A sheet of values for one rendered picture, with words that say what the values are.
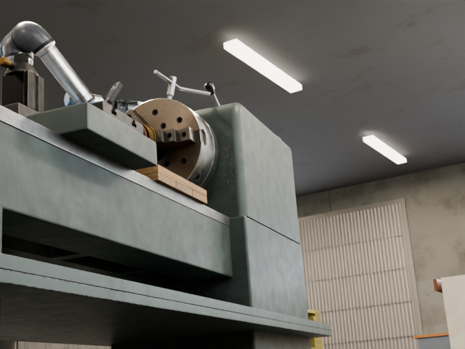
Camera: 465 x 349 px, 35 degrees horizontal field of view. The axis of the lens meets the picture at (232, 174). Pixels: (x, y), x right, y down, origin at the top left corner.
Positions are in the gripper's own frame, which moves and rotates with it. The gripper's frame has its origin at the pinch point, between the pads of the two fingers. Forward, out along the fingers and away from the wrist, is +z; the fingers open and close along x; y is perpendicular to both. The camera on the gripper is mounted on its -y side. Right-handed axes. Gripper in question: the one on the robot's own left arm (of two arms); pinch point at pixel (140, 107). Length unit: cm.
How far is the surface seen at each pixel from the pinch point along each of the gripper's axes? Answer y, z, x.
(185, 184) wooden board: 54, -53, 115
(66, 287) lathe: 83, -111, 167
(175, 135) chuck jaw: 36, -46, 97
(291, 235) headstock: 60, 19, 78
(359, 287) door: 55, 624, -443
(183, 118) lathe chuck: 30, -41, 95
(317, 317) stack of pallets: 93, 246, -141
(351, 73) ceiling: -129, 329, -179
